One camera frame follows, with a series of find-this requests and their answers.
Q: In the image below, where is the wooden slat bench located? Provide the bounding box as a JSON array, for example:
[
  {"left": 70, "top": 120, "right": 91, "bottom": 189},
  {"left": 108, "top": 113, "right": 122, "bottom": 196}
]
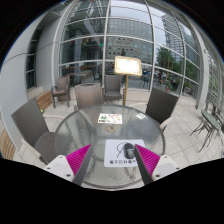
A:
[{"left": 0, "top": 91, "right": 54, "bottom": 161}]

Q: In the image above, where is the black wired computer mouse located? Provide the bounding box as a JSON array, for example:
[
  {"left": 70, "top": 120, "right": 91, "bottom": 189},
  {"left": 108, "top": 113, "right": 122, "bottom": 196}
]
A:
[{"left": 116, "top": 141, "right": 136, "bottom": 160}]

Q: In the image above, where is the brown wicker armchair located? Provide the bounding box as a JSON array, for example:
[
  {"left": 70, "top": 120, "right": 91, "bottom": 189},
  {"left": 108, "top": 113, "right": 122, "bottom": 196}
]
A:
[
  {"left": 10, "top": 97, "right": 64, "bottom": 165},
  {"left": 73, "top": 82, "right": 105, "bottom": 112},
  {"left": 102, "top": 74, "right": 124, "bottom": 103},
  {"left": 144, "top": 87, "right": 180, "bottom": 133},
  {"left": 50, "top": 75, "right": 71, "bottom": 108}
]

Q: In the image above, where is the gold framed menu stand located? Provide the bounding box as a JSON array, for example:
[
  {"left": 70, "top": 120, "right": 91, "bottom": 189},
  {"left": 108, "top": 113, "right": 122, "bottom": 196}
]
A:
[{"left": 113, "top": 55, "right": 144, "bottom": 107}]

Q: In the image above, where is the dark metal outdoor furniture set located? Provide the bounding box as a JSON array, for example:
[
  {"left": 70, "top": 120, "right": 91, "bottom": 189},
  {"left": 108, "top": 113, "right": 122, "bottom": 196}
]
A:
[{"left": 189, "top": 99, "right": 224, "bottom": 154}]

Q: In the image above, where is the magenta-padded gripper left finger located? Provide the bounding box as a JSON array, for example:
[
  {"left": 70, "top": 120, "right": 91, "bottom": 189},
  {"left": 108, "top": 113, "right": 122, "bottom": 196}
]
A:
[{"left": 43, "top": 143, "right": 94, "bottom": 187}]

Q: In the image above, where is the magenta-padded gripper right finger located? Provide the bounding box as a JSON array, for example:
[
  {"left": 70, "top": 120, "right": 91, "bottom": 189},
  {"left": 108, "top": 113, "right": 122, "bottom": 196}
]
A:
[{"left": 133, "top": 143, "right": 183, "bottom": 186}]

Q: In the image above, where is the colourful picture menu card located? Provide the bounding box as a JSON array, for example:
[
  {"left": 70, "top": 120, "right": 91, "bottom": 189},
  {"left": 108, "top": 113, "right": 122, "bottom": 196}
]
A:
[{"left": 97, "top": 113, "right": 124, "bottom": 125}]

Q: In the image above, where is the white mouse pad with characters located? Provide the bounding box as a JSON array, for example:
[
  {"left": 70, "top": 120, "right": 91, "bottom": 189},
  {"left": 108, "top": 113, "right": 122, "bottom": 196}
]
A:
[{"left": 103, "top": 139, "right": 148, "bottom": 168}]

